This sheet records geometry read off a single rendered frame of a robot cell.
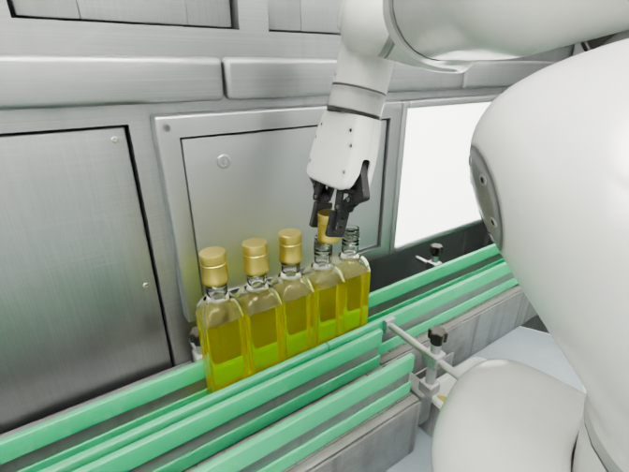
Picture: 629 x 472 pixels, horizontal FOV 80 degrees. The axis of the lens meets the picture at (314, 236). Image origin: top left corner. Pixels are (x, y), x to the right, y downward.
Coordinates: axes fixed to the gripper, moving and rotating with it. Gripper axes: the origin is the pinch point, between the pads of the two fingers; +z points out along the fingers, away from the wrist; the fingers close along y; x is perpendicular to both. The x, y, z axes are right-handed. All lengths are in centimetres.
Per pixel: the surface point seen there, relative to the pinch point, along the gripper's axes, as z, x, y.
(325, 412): 23.9, -2.7, 12.2
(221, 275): 8.4, -15.4, 0.1
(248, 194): 0.6, -6.7, -14.1
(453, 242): 10, 61, -18
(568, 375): 28, 62, 19
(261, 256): 5.6, -10.2, 0.4
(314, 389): 27.1, 1.4, 4.7
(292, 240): 3.4, -5.6, 0.1
